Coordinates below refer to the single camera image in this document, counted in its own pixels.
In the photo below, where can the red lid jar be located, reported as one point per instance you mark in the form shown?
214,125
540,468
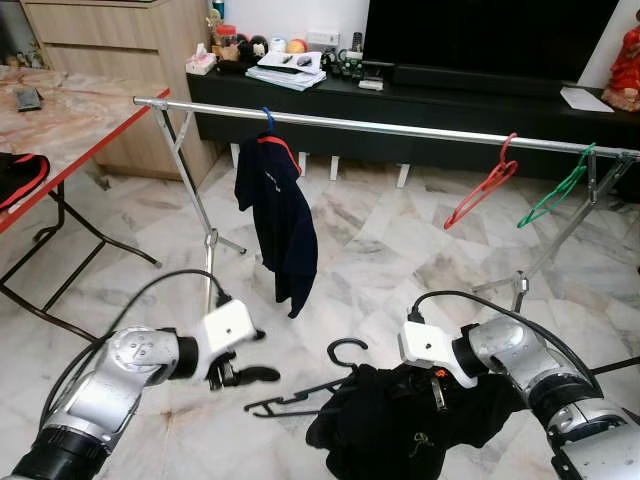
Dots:
226,42

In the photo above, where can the white plastic box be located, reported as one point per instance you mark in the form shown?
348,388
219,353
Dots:
322,40

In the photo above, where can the red plastic hanger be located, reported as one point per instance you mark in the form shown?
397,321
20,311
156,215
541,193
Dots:
505,165

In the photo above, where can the black soundbar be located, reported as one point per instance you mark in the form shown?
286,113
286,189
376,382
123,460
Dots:
480,80

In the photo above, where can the marble top folding table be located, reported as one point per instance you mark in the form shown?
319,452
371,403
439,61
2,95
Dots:
70,120

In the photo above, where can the black jacket red stripe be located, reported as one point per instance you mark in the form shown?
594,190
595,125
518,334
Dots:
20,180

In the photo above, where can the black television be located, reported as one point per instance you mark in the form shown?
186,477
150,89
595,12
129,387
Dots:
490,35

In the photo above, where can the black shirt green logo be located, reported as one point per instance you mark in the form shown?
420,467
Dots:
380,430

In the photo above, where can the small white box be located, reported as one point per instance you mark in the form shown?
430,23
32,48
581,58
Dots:
371,85

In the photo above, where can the navy jacket red stripe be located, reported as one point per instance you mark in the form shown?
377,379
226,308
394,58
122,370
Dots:
280,220

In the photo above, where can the blue plastic hanger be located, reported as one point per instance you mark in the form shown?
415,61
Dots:
269,125

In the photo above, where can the pink tissue box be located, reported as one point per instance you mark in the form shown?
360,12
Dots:
200,63

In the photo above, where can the black plastic hanger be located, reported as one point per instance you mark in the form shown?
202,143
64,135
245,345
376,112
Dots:
262,407

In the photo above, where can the white paper sheet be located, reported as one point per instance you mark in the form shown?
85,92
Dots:
585,98

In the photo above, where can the light wooden cabinet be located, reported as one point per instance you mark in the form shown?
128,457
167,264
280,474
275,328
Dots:
120,60

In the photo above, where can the black TV console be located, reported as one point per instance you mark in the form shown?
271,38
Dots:
400,105

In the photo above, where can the stack of papers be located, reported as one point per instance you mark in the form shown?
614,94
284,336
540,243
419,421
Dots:
285,75

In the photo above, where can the green plastic hanger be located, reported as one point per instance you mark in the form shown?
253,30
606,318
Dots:
582,166

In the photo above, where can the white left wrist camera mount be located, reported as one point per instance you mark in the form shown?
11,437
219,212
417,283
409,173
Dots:
228,325

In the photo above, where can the silver metal clothes rack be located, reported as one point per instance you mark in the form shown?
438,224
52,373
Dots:
400,130

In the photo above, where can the black remote control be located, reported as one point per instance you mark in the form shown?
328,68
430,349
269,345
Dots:
356,42

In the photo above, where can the orange ball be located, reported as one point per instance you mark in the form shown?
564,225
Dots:
296,46

